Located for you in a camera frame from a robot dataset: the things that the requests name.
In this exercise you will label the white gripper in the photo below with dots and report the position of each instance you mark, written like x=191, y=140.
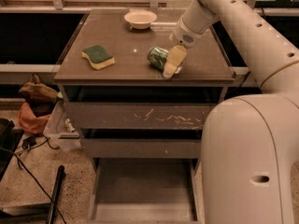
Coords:
x=182, y=34

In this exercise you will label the green soda can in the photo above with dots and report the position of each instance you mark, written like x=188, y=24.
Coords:
x=157, y=57

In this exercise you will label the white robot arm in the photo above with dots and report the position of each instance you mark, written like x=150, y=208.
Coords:
x=249, y=142

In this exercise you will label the grey drawer cabinet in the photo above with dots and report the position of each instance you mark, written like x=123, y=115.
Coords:
x=204, y=79

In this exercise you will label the grey top drawer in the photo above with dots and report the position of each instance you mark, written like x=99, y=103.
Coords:
x=137, y=116

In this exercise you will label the grey drawer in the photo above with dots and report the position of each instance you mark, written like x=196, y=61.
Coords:
x=137, y=116
x=144, y=191
x=138, y=143

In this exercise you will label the grey middle drawer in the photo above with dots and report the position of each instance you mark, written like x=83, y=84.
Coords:
x=138, y=143

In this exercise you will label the grey bottom drawer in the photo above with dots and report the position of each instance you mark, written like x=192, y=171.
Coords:
x=144, y=191

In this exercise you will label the white bowl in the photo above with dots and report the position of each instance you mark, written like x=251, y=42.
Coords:
x=140, y=19

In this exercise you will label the green yellow sponge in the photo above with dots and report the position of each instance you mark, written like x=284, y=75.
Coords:
x=98, y=57

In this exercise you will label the clear plastic bin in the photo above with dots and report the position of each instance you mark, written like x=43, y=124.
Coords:
x=60, y=130

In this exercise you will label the brown cloth bag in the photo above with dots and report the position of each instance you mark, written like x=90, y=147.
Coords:
x=35, y=92

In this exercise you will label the orange cloth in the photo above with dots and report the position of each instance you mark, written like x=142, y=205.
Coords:
x=29, y=122

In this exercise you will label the black metal stand leg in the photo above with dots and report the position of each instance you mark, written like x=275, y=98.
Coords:
x=55, y=196

